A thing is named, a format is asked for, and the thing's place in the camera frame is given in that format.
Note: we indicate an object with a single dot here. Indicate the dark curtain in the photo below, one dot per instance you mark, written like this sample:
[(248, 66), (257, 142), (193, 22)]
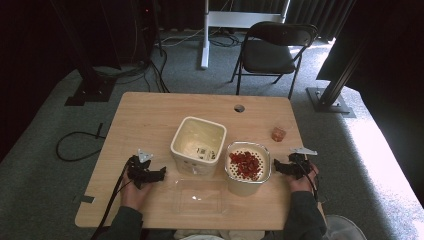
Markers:
[(316, 13)]

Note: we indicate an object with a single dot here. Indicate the clear plastic lid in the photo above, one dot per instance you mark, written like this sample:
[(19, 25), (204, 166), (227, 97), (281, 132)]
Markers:
[(200, 200)]

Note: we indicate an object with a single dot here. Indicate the cream container under strainer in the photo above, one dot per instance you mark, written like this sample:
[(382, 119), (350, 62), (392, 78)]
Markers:
[(245, 189)]

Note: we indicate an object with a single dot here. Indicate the grey tape strip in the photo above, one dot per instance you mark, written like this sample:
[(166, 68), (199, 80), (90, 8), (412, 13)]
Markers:
[(85, 199)]

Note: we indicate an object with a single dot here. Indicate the white round bin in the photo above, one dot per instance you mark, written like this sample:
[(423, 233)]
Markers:
[(343, 230)]

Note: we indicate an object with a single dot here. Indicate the person's left hand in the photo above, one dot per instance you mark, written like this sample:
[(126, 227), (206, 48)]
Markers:
[(133, 196)]

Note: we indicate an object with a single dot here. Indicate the small orange cube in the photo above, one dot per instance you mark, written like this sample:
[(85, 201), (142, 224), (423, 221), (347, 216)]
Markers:
[(278, 134)]

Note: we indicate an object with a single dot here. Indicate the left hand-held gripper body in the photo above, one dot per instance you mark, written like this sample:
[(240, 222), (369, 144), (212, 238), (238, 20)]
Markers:
[(137, 169)]

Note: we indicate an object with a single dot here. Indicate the person's right hand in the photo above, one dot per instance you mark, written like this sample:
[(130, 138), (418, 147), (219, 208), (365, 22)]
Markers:
[(300, 184)]

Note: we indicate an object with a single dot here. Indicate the white desk frame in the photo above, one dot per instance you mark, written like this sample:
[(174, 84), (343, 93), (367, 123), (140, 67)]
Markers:
[(233, 19)]

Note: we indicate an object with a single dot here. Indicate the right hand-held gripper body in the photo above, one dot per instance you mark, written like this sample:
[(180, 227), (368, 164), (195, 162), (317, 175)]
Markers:
[(300, 163)]

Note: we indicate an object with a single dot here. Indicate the black folding chair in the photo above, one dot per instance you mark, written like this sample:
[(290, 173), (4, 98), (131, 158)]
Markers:
[(268, 56)]

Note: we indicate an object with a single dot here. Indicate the person's light lap cloth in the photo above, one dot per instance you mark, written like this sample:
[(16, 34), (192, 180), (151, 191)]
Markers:
[(213, 235)]

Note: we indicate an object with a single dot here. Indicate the cream square container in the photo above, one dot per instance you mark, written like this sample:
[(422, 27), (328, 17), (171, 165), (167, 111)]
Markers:
[(196, 143)]

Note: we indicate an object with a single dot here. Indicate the black stand with bolted base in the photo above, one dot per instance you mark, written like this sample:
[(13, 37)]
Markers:
[(330, 100)]

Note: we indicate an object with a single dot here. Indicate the black stand with square base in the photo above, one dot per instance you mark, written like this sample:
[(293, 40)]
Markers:
[(90, 88)]

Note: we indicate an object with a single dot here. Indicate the white perforated strainer basket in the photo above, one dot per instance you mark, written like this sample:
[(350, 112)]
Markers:
[(233, 173)]

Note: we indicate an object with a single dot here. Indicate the pile of red chopped pieces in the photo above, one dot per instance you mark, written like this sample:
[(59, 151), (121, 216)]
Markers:
[(247, 164)]

